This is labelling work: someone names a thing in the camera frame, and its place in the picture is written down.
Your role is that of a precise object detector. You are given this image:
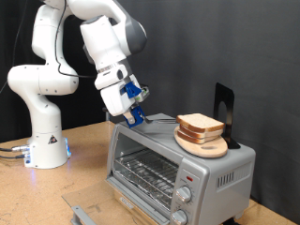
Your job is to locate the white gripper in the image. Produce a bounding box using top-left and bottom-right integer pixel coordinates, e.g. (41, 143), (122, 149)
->
(99, 74), (142, 126)

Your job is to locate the black spatula with blue block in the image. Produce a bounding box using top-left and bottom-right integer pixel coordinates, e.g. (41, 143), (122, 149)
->
(102, 105), (178, 129)

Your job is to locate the white bread slice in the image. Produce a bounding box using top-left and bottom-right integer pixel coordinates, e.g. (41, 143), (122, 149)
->
(176, 129), (220, 145)
(176, 112), (226, 133)
(178, 124), (224, 141)

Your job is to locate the glass oven door with handle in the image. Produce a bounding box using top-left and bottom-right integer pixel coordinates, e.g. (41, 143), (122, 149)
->
(61, 178), (172, 225)

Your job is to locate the wooden crate under oven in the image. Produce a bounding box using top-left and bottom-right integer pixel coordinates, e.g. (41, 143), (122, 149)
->
(113, 188), (160, 225)

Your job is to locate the silver oven knob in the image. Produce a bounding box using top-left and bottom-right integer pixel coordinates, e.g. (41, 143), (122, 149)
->
(175, 186), (193, 203)
(171, 209), (188, 225)

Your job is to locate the silver toaster oven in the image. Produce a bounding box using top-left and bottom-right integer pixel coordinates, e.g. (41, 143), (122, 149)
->
(106, 112), (257, 225)

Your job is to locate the black curtain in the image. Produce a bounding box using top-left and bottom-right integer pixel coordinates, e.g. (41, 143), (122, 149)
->
(0, 0), (109, 143)

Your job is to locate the aluminium foil sheet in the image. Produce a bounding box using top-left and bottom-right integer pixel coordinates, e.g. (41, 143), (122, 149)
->
(113, 165), (173, 209)

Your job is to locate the oval wooden cutting board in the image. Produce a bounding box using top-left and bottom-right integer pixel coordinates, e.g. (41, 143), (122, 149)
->
(172, 128), (229, 159)

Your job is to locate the black metal bookend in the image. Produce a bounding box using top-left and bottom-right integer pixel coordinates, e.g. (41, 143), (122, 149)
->
(213, 82), (242, 150)

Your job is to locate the grey backdrop cloth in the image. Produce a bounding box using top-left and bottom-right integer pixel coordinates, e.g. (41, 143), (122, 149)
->
(109, 0), (300, 224)

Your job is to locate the wire oven rack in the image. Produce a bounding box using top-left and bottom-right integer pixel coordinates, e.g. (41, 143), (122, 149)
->
(113, 147), (180, 210)

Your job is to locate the cable with silver connector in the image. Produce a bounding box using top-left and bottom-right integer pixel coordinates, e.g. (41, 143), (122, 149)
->
(0, 143), (31, 154)

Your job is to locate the black base cable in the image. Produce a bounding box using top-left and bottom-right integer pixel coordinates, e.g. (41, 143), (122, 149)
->
(0, 153), (26, 160)

